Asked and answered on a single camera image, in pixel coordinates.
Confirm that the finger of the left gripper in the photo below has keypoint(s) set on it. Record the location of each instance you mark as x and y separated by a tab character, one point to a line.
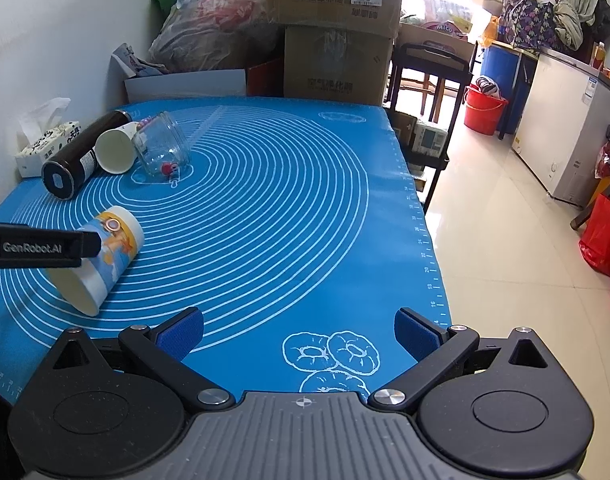
25	247

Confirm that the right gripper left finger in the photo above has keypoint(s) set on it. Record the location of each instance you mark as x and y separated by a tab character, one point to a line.
158	353

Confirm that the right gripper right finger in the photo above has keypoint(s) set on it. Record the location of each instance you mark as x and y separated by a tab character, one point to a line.
440	355

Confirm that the cartoon printed paper cup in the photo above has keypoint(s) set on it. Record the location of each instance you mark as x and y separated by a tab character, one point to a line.
85	288

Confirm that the white paper cup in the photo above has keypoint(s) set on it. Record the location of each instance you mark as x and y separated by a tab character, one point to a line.
115	151

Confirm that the black cylindrical bottle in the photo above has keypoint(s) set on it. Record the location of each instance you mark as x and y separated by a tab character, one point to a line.
64	173

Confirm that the white tissue box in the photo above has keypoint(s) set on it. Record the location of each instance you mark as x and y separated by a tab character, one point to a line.
46	134

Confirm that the blue silicone baking mat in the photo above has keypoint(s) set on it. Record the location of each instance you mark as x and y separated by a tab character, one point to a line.
295	229

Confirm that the clear glass jar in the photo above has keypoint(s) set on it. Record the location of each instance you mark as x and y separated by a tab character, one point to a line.
161	146

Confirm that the red shopping bag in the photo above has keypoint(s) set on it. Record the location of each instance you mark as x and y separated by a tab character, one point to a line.
594	245

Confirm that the white open box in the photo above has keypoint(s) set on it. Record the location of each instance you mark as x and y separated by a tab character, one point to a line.
148	81

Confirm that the red bucket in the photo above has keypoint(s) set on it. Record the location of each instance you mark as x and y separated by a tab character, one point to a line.
482	112

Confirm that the white chest freezer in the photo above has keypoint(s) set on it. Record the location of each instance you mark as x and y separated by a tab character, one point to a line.
563	126

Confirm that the blue plastic barrel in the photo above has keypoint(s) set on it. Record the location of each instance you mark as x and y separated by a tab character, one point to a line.
513	70

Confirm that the clear plastic bag red contents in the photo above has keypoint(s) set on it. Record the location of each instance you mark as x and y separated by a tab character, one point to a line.
214	35

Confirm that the lower cardboard box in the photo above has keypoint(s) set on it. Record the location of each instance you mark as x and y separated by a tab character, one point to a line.
335	65

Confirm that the purple patterned bag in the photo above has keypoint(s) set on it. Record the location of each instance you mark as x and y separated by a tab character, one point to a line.
529	24

